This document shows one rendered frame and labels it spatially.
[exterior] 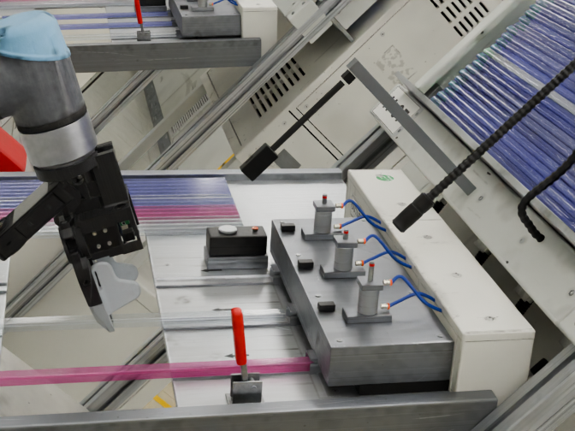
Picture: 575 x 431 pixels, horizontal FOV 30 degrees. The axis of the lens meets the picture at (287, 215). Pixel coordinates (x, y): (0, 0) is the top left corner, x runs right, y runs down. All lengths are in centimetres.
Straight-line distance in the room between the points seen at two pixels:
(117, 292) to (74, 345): 149
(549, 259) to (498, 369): 14
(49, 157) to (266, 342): 32
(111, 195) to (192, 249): 31
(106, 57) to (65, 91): 130
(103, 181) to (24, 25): 19
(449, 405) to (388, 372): 7
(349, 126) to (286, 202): 94
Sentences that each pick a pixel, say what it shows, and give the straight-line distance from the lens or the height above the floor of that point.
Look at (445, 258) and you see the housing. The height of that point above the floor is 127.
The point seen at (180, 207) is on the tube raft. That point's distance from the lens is 156.
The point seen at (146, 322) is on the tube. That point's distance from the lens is 125.
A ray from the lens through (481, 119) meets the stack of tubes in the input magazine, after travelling 144.
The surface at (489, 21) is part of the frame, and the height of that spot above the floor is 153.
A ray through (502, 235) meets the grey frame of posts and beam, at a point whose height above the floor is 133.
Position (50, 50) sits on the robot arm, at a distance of 111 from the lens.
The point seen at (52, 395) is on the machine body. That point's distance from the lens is 183.
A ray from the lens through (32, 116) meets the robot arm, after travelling 112.
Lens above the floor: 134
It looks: 8 degrees down
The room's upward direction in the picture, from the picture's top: 47 degrees clockwise
